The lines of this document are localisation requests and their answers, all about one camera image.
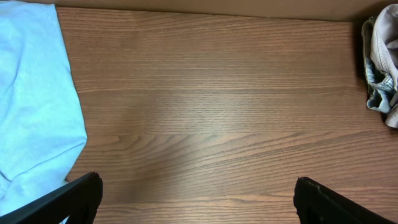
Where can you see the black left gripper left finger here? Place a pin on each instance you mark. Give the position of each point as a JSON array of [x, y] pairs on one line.
[[76, 203]]

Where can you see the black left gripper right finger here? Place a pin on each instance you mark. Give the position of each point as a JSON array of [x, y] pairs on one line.
[[317, 204]]

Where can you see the light blue t-shirt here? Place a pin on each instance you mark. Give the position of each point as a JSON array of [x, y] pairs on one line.
[[42, 125]]

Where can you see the folded light blue garment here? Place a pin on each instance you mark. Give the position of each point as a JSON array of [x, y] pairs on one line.
[[380, 84]]

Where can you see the folded beige garment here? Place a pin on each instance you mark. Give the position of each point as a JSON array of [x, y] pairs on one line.
[[384, 52]]

